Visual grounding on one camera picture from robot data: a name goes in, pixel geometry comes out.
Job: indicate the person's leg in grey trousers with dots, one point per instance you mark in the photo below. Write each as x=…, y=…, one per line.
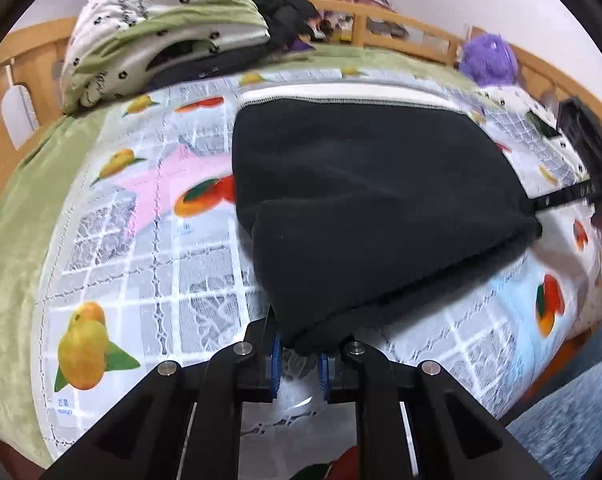
x=571, y=410

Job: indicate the black pants with white stripe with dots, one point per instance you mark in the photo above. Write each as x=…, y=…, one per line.
x=381, y=185

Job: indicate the wooden bed frame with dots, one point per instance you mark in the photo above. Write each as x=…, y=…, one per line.
x=26, y=60

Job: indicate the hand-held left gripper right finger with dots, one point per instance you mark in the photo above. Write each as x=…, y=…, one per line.
x=324, y=370

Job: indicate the fruit-printed plastic sheet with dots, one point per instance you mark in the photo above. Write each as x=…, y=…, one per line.
x=131, y=310

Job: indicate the purple plush toy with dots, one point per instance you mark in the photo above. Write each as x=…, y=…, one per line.
x=488, y=60

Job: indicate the black jacket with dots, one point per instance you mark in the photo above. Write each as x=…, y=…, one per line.
x=281, y=15

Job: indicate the green blanket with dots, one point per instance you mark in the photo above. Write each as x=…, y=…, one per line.
x=11, y=260

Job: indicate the folded white and green quilt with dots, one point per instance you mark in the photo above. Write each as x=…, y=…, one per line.
x=146, y=10

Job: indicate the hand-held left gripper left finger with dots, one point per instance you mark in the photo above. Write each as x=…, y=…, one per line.
x=276, y=360

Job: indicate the pile of small household things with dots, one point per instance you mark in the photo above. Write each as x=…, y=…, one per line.
x=366, y=25

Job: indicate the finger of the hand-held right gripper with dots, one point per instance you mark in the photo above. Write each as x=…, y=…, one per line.
x=563, y=197

